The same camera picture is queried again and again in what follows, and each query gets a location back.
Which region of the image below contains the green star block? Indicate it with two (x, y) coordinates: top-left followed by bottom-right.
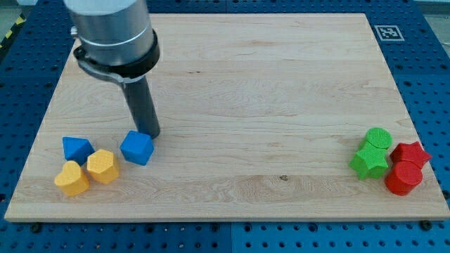
(349, 142), (389, 180)

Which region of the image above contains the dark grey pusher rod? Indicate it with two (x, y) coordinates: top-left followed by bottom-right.
(122, 76), (160, 139)

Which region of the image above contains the red cylinder block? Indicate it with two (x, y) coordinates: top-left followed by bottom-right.
(385, 161), (423, 196)

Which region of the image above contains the black clamp ring with bracket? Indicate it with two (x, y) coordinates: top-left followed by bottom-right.
(70, 26), (161, 89)

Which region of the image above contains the white fiducial marker tag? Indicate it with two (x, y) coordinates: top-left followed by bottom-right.
(375, 25), (404, 41)

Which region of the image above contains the wooden board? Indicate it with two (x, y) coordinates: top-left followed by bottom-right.
(5, 13), (449, 223)

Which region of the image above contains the yellow hexagon block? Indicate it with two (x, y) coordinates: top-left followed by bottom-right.
(86, 149), (120, 184)

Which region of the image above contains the green cylinder block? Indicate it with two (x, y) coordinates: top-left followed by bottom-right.
(359, 127), (393, 150)

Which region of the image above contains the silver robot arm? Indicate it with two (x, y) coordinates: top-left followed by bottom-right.
(63, 0), (155, 66)

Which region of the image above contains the yellow heart block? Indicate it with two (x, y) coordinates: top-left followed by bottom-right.
(53, 160), (90, 196)

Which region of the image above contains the blue triangular block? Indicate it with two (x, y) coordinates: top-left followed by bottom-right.
(62, 136), (94, 166)

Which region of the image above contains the red star block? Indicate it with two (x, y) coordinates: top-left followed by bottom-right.
(390, 141), (432, 169)

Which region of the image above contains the blue cube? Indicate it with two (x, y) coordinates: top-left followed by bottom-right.
(120, 131), (154, 166)

